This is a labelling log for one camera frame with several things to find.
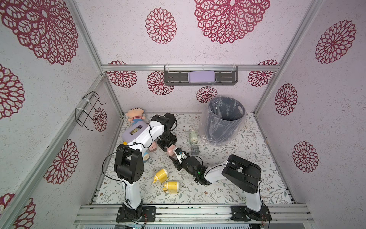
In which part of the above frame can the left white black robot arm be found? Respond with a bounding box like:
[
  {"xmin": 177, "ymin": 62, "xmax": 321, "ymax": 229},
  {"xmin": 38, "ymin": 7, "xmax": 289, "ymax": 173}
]
[{"xmin": 107, "ymin": 113, "xmax": 176, "ymax": 217}]

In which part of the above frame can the clear plastic bin liner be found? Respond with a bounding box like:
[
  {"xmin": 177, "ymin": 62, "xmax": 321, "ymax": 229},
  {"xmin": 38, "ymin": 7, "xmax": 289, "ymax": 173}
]
[{"xmin": 198, "ymin": 96, "xmax": 247, "ymax": 147}]

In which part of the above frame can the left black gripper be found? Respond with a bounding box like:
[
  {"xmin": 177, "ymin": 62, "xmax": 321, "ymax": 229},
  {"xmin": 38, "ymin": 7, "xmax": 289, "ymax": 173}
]
[{"xmin": 157, "ymin": 132, "xmax": 177, "ymax": 152}]

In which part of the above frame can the green pencil sharpener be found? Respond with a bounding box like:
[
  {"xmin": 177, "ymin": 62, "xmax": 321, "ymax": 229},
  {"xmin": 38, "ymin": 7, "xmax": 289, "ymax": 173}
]
[{"xmin": 189, "ymin": 130, "xmax": 199, "ymax": 145}]

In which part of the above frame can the grey sharpener shavings tray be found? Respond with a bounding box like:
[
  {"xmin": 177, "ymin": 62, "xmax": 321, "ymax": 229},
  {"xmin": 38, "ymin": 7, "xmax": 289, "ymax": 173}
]
[{"xmin": 191, "ymin": 145, "xmax": 200, "ymax": 156}]

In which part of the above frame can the plush doll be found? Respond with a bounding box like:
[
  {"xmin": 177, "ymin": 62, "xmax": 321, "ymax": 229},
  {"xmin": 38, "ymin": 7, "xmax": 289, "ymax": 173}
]
[{"xmin": 126, "ymin": 108, "xmax": 146, "ymax": 124}]

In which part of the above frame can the black wire wall rack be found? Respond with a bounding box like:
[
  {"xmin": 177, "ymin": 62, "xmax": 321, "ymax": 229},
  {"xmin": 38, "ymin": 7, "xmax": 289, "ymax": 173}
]
[{"xmin": 74, "ymin": 91, "xmax": 108, "ymax": 133}]

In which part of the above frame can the yellow pencil sharpener upper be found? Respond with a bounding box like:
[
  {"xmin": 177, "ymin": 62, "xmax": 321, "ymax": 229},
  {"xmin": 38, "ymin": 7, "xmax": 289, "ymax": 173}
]
[{"xmin": 153, "ymin": 168, "xmax": 168, "ymax": 184}]

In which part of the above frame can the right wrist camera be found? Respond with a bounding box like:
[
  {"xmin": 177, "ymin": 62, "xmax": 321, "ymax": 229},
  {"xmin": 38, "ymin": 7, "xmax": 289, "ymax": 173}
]
[{"xmin": 174, "ymin": 148, "xmax": 189, "ymax": 164}]

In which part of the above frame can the purple soap box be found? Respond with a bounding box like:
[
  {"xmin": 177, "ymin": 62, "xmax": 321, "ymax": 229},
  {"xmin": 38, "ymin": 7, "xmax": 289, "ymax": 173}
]
[{"xmin": 188, "ymin": 71, "xmax": 216, "ymax": 83}]

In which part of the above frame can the grey trash bin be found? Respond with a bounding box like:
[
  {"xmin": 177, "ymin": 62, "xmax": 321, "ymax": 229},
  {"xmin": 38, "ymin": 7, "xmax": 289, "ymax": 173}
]
[{"xmin": 205, "ymin": 96, "xmax": 246, "ymax": 144}]

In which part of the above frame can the pink pencil sharpener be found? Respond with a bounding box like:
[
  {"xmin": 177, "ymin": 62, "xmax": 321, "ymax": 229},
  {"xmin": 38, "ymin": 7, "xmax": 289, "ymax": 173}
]
[
  {"xmin": 149, "ymin": 141, "xmax": 157, "ymax": 152},
  {"xmin": 167, "ymin": 145, "xmax": 176, "ymax": 156}
]

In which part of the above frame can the aluminium front rail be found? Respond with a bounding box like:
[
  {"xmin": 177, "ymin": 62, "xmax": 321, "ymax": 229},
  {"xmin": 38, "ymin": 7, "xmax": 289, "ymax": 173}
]
[{"xmin": 73, "ymin": 204, "xmax": 315, "ymax": 229}]

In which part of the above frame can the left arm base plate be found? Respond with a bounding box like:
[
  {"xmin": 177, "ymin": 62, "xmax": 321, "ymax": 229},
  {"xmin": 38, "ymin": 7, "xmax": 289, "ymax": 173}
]
[{"xmin": 116, "ymin": 203, "xmax": 156, "ymax": 223}]

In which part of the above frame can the yellow pencil sharpener lower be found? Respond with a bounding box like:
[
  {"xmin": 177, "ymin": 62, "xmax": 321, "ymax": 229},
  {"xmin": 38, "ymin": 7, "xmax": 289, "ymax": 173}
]
[{"xmin": 163, "ymin": 181, "xmax": 180, "ymax": 194}]

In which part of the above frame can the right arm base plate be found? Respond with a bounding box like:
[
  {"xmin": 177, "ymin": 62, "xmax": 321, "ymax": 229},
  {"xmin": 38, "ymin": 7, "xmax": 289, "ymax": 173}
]
[{"xmin": 231, "ymin": 204, "xmax": 272, "ymax": 222}]

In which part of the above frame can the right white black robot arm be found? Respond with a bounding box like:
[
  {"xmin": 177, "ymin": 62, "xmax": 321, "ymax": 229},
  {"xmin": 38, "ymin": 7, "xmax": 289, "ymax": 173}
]
[{"xmin": 169, "ymin": 155, "xmax": 263, "ymax": 213}]

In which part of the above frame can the dark grey wall shelf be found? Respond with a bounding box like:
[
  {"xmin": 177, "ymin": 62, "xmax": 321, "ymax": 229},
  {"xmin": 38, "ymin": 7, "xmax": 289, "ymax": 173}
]
[{"xmin": 164, "ymin": 65, "xmax": 238, "ymax": 86}]

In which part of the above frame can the yellow pencil sharpener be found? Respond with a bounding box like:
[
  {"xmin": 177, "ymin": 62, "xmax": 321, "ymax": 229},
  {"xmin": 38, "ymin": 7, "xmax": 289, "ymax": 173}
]
[
  {"xmin": 163, "ymin": 181, "xmax": 180, "ymax": 194},
  {"xmin": 153, "ymin": 168, "xmax": 168, "ymax": 184}
]

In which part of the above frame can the blue pencil sharpener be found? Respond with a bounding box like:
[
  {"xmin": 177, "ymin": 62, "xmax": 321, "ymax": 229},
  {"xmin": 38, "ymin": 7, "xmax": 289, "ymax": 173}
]
[{"xmin": 143, "ymin": 152, "xmax": 150, "ymax": 163}]

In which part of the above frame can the purple tissue box toy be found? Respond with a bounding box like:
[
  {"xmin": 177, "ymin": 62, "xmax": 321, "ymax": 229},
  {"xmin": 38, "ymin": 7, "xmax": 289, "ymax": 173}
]
[{"xmin": 122, "ymin": 121, "xmax": 148, "ymax": 145}]

